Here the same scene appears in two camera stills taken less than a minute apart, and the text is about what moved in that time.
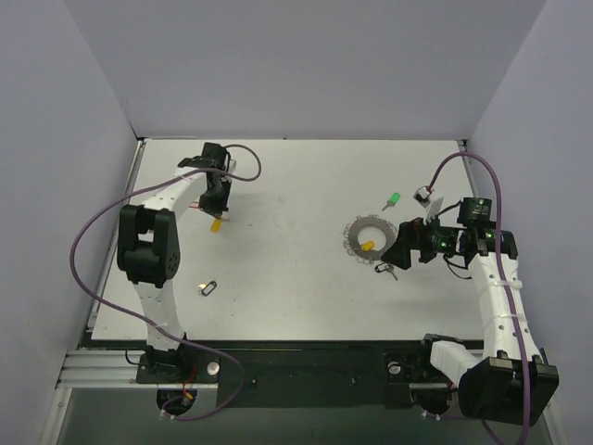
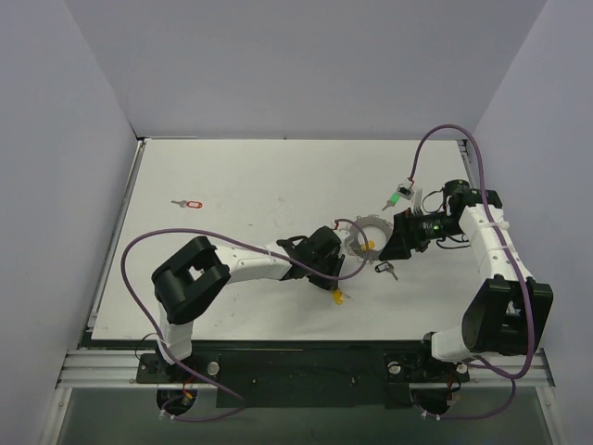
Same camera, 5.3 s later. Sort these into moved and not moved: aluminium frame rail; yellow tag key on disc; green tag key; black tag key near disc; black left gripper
Moved: black left gripper
Not moved: yellow tag key on disc; green tag key; aluminium frame rail; black tag key near disc
